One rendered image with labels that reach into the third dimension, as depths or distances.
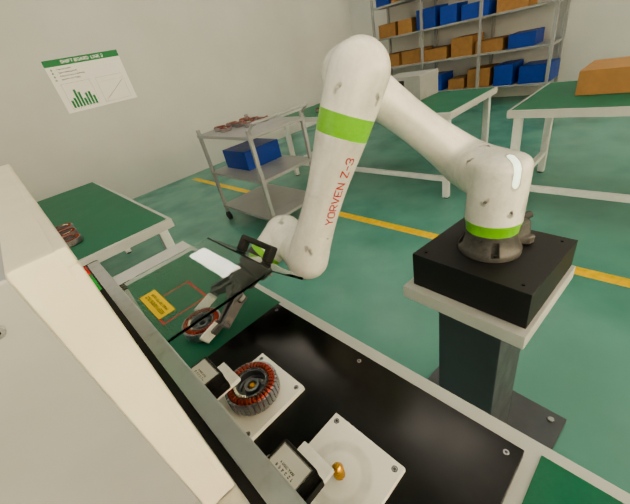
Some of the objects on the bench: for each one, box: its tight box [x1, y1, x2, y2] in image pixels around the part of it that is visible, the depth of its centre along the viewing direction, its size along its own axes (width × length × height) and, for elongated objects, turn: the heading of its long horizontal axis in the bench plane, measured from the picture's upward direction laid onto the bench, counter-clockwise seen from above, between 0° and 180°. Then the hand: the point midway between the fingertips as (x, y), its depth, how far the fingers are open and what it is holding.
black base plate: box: [207, 304, 524, 504], centre depth 62 cm, size 47×64×2 cm
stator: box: [225, 361, 280, 416], centre depth 68 cm, size 11×11×4 cm
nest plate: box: [218, 353, 305, 441], centre depth 70 cm, size 15×15×1 cm
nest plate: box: [308, 413, 405, 504], centre depth 53 cm, size 15×15×1 cm
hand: (203, 323), depth 94 cm, fingers open, 13 cm apart
